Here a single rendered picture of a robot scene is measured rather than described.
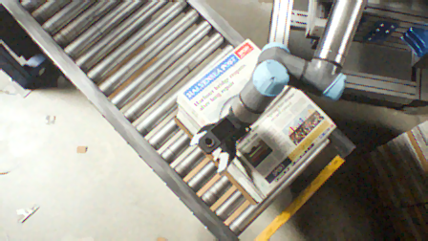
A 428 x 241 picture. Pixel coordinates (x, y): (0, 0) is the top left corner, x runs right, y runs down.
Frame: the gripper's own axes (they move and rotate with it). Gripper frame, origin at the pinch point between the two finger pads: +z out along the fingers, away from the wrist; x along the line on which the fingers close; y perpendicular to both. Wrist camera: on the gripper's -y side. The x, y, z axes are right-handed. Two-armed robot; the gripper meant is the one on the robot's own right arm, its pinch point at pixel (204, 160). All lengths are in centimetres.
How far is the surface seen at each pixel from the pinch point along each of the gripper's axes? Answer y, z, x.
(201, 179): 12.4, 21.5, -0.5
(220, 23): 47, -4, 36
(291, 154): 15.3, -10.7, -15.3
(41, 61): 38, 83, 107
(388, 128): 140, 31, -40
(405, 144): 85, 1, -43
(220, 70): 17.1, -12.2, 16.2
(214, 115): 7.5, -7.2, 7.1
